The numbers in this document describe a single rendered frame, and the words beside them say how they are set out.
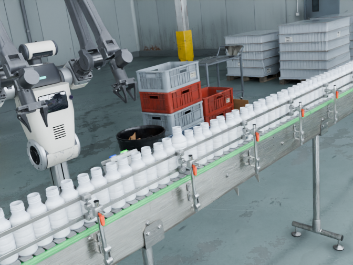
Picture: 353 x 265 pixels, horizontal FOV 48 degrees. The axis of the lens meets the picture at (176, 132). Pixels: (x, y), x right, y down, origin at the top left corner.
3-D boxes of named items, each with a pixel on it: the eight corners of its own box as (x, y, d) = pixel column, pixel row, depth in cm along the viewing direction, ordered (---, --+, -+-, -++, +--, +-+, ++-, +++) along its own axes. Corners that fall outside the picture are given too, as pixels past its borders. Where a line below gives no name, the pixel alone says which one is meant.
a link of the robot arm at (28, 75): (22, 61, 155) (1, 65, 149) (34, 50, 146) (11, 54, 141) (34, 90, 156) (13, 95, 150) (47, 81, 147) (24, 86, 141)
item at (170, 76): (167, 92, 399) (165, 70, 392) (137, 91, 423) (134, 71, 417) (200, 80, 445) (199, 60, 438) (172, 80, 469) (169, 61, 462)
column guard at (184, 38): (187, 69, 1164) (184, 31, 1132) (177, 69, 1191) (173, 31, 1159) (196, 67, 1191) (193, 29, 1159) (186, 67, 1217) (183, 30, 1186)
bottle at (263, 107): (256, 129, 216) (254, 99, 211) (267, 127, 216) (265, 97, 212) (259, 131, 210) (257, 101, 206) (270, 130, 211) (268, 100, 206)
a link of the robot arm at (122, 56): (113, 46, 186) (98, 49, 180) (127, 35, 177) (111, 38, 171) (124, 70, 186) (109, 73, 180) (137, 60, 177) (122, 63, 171)
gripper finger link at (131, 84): (143, 97, 184) (135, 78, 184) (133, 99, 178) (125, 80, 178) (133, 102, 188) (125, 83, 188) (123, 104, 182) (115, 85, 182)
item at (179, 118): (173, 135, 411) (170, 114, 405) (143, 131, 436) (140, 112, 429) (205, 119, 457) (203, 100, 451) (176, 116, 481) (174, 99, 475)
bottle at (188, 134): (185, 170, 170) (182, 133, 166) (183, 165, 176) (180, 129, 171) (199, 169, 171) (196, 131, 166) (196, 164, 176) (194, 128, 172)
